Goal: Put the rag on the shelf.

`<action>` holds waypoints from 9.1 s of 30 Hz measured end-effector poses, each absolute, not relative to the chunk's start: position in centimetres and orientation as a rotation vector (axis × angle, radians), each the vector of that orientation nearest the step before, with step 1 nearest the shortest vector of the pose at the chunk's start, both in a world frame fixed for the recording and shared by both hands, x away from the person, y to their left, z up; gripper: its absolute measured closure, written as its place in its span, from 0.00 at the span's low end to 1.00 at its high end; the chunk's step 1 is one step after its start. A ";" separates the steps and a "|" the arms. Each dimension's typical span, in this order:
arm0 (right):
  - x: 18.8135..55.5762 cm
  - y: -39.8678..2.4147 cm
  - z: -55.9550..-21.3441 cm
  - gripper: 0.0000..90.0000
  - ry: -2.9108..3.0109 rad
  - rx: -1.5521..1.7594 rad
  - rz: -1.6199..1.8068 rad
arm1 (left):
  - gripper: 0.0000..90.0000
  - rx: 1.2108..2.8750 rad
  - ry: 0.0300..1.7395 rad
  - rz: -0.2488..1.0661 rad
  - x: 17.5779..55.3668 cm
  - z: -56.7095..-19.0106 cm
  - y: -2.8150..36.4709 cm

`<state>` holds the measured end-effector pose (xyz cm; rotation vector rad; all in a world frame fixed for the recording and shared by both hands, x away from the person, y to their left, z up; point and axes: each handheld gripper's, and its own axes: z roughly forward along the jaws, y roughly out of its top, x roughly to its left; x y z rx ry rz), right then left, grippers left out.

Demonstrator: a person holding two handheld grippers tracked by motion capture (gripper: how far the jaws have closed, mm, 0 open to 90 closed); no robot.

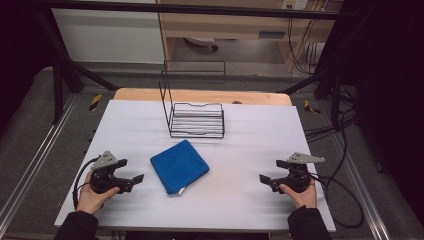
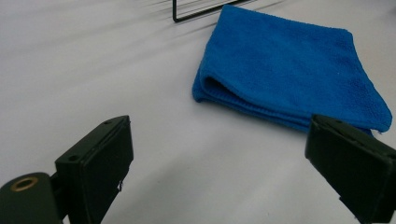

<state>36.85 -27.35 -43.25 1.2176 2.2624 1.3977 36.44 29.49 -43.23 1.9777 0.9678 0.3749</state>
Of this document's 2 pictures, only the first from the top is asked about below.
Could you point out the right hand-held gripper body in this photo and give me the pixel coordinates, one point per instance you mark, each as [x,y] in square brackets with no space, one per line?
[298,178]

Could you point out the white cabinet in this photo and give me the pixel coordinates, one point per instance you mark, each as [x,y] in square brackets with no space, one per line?
[106,35]

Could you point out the black curtain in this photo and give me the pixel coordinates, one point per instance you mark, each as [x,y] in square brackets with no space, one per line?
[20,50]
[390,83]

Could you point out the wooden table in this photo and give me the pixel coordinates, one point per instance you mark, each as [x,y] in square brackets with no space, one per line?
[200,96]

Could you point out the black metal stand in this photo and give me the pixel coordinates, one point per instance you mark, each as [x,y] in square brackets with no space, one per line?
[336,100]
[58,93]

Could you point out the white power strip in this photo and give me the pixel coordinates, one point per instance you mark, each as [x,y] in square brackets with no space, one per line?
[295,4]

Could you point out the person's left hand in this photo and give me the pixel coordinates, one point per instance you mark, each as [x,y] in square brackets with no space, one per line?
[88,200]

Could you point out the person's right hand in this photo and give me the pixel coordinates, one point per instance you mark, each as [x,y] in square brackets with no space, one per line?
[305,198]

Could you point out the wooden desk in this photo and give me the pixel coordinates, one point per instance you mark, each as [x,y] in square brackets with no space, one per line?
[233,25]

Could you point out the black metal crossbar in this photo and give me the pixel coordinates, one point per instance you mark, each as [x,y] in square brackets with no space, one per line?
[200,9]

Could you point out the yellow black floor tape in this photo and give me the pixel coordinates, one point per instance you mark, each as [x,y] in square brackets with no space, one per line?
[311,108]
[95,102]

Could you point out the white chair base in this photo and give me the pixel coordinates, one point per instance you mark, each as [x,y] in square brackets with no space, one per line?
[201,41]

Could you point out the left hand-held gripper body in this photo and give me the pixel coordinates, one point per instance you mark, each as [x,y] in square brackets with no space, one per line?
[101,176]

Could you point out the blue towel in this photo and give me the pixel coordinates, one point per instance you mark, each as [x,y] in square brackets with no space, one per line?
[180,165]

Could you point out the aluminium floor rail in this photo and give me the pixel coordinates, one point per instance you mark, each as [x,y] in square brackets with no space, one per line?
[36,156]
[365,196]

